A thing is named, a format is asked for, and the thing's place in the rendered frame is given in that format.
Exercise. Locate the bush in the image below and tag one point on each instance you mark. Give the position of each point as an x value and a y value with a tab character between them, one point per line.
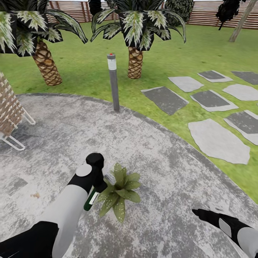
23	26
182	7
139	20

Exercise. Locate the insectifuge atomizer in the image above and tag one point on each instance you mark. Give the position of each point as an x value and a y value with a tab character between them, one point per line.
91	199

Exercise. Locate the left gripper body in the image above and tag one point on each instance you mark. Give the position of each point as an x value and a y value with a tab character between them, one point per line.
99	184

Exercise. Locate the garden chair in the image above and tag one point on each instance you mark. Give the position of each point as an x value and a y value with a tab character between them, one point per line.
11	112

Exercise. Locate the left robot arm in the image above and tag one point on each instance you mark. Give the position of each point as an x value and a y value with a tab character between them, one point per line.
52	233

